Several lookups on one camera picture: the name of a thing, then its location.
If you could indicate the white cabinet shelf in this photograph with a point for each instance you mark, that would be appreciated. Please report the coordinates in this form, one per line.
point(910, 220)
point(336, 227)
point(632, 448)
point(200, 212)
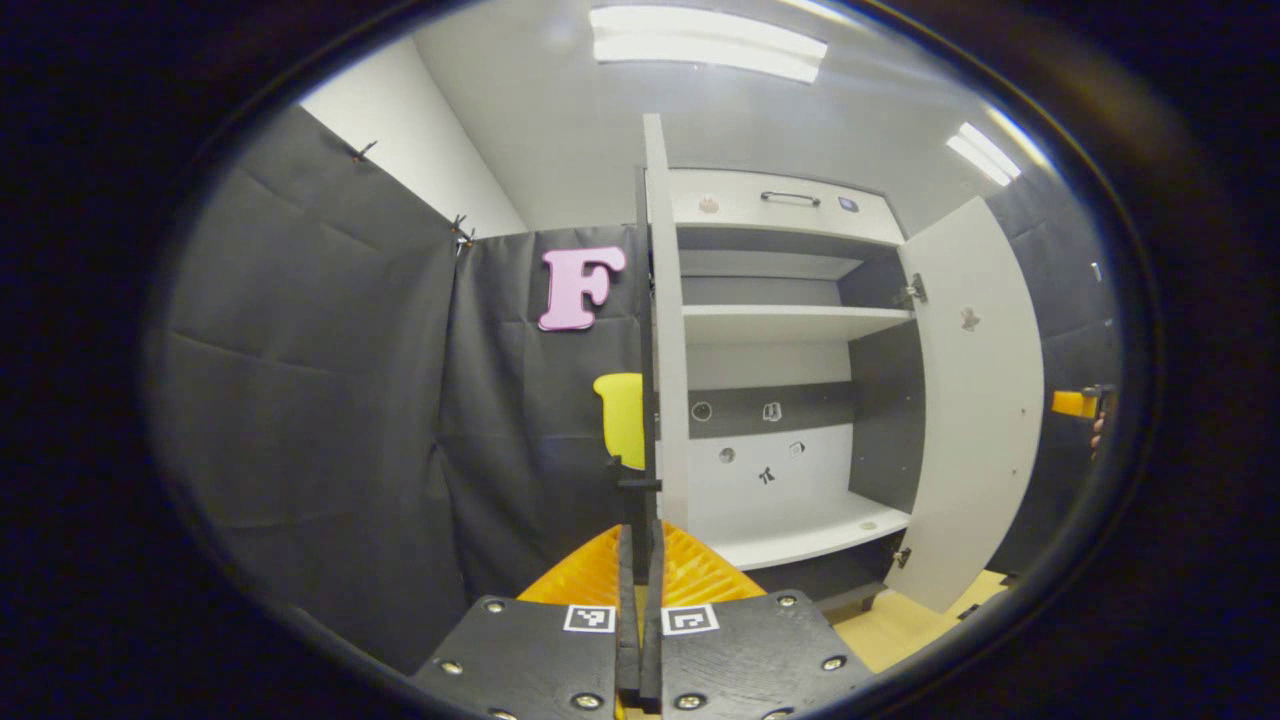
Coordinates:
point(800, 530)
point(760, 265)
point(790, 322)

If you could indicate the black cloth clip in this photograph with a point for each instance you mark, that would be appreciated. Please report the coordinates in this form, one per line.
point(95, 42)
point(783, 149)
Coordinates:
point(460, 233)
point(365, 150)

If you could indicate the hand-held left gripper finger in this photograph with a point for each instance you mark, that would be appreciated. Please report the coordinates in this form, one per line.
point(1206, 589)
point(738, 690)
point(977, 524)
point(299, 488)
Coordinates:
point(629, 660)
point(652, 660)

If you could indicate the white cabinet drawer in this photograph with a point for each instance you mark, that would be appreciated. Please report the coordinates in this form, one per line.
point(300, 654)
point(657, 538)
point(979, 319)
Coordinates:
point(800, 222)

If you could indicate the large ceiling light panel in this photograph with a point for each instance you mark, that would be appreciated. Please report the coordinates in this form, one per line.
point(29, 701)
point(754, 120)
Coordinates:
point(705, 40)

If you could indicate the white double-door shoe cabinet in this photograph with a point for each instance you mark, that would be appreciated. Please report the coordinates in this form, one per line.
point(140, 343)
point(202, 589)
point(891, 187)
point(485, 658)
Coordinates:
point(885, 420)

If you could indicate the metal door hinge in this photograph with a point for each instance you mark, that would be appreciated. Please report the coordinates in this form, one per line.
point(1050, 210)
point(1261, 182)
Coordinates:
point(902, 556)
point(912, 292)

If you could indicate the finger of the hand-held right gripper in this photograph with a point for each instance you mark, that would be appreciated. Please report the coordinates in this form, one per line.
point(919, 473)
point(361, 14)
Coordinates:
point(1075, 403)

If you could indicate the small ceiling light panel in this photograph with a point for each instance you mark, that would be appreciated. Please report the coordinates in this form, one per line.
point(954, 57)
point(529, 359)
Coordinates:
point(985, 152)

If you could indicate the black backdrop cloth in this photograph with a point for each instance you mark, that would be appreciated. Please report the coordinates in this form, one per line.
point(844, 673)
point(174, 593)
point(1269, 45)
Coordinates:
point(300, 400)

